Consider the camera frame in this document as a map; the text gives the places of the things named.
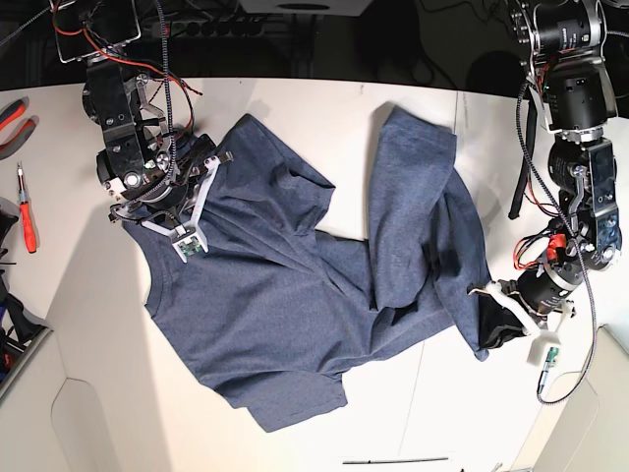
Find black power strip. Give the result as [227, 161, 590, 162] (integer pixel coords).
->
[166, 16, 268, 39]

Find blue grey t-shirt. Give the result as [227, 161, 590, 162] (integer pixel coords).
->
[127, 108, 490, 432]

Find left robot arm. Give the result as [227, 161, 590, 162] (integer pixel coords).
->
[480, 1, 622, 349]

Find orange handled screwdriver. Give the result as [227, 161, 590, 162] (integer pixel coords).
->
[17, 163, 37, 254]

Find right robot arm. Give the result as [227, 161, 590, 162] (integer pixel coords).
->
[50, 1, 215, 229]

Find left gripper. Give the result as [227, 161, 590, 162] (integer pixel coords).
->
[479, 265, 580, 349]

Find dark clutter at left edge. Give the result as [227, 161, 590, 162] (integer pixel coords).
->
[1, 198, 51, 395]

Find red grey pliers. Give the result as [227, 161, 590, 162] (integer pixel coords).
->
[0, 96, 38, 160]

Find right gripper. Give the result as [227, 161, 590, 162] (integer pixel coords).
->
[110, 134, 216, 221]

